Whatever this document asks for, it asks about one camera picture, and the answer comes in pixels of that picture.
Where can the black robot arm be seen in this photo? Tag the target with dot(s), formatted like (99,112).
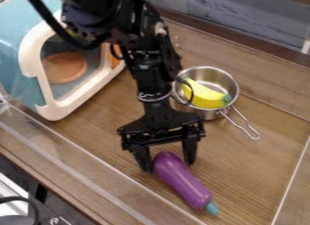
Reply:
(129,23)

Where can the clear acrylic barrier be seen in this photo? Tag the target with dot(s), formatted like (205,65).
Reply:
(103,193)

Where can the blue toy microwave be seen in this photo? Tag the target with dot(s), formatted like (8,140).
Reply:
(26,42)

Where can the orange microwave turntable plate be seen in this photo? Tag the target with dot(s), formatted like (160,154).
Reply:
(64,67)

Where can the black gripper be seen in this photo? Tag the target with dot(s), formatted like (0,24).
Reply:
(161,125)

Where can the silver pot with handle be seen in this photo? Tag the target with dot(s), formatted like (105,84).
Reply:
(219,81)

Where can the purple toy eggplant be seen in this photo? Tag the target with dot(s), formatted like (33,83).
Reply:
(172,171)

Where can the black device with cable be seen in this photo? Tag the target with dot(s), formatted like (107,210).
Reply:
(38,215)

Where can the yellow toy banana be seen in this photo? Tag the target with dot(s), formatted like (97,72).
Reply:
(201,96)

